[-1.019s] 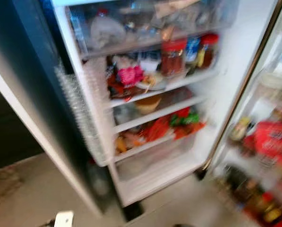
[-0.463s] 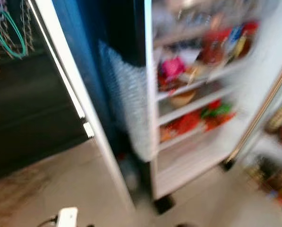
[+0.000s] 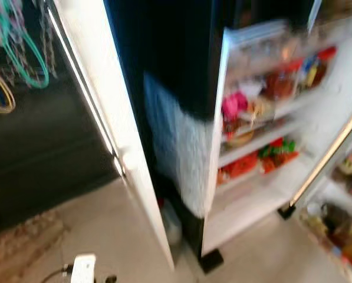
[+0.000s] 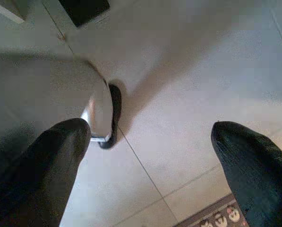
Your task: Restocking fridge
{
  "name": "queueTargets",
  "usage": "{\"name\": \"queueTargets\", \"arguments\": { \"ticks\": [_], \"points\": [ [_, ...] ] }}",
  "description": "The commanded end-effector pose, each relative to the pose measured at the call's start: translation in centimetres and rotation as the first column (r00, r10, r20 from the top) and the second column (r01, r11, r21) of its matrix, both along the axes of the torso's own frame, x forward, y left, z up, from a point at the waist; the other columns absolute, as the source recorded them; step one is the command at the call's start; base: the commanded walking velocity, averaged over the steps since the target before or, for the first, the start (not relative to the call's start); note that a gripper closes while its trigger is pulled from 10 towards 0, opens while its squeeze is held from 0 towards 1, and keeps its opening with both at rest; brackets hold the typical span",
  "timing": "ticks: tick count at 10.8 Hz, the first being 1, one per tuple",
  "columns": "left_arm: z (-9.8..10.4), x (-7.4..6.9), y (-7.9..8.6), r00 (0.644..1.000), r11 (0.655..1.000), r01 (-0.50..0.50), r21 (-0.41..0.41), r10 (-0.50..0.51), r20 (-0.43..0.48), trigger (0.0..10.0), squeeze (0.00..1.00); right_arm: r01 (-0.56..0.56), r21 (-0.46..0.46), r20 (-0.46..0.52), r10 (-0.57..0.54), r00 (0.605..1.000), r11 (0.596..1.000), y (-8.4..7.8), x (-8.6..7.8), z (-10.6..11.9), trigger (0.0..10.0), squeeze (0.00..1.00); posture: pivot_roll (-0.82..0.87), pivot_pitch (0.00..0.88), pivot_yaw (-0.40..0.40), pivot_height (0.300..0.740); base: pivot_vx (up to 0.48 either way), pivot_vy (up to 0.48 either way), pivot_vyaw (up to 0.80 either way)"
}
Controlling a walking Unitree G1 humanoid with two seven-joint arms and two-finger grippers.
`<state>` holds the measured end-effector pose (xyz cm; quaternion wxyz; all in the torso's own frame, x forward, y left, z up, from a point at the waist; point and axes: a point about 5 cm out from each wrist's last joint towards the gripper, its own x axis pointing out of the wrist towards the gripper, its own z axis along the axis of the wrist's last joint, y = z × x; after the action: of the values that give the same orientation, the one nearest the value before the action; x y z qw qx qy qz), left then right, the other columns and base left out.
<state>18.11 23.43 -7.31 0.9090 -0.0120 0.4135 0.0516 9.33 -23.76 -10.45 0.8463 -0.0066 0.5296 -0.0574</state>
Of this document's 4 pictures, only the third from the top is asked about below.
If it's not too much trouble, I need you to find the red food packet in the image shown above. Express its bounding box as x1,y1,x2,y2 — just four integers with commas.
220,152,259,180

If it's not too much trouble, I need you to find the yellow sauce bottle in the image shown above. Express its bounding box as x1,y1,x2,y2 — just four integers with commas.
305,59,318,89

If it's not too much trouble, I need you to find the brown doormat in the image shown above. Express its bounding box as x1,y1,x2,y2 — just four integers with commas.
0,211,65,283

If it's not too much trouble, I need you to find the yellow hanging cable loop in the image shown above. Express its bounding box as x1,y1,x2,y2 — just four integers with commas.
0,62,16,114

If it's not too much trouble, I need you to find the clear plastic food container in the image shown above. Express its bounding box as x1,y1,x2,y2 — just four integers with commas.
229,21,288,48

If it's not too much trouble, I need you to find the dark glass jar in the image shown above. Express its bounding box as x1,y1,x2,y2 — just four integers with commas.
323,203,352,233

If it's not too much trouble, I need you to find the bubble wrap sheet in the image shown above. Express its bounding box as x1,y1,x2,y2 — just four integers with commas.
143,74,215,219

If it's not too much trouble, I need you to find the green hanging cable loop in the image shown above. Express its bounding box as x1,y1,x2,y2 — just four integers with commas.
0,0,50,89

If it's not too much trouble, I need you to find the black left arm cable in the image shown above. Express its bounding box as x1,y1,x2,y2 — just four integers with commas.
43,265,73,282

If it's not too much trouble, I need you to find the white door panel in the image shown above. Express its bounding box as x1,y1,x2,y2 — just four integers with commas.
46,0,176,271

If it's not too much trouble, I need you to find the white fridge drawer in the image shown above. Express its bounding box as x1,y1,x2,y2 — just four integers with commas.
204,162,318,255

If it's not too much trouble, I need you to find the green and red packet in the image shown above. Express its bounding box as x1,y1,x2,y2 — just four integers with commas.
258,137,297,172

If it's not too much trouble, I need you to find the white fridge shelf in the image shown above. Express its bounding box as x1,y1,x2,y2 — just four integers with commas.
219,121,306,169

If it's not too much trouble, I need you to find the black upper freezer door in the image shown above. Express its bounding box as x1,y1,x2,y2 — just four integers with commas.
235,0,352,30

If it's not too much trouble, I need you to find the red-capped dark bottle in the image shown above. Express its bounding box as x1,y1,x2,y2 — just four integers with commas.
317,47,337,83

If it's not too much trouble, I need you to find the pink food bag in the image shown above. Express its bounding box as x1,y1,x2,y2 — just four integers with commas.
222,91,248,121

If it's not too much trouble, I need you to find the brown bowl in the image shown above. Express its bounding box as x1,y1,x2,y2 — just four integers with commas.
226,130,256,148

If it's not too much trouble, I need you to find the black fridge door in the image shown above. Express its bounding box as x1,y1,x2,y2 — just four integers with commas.
279,103,352,283

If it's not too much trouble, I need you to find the black fridge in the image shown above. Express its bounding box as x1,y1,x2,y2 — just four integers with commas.
102,0,352,275

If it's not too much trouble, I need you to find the yellow-lidded jar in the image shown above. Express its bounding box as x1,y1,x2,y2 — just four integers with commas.
335,144,352,177

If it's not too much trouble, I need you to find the red food jar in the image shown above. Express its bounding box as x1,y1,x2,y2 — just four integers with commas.
264,62,294,98

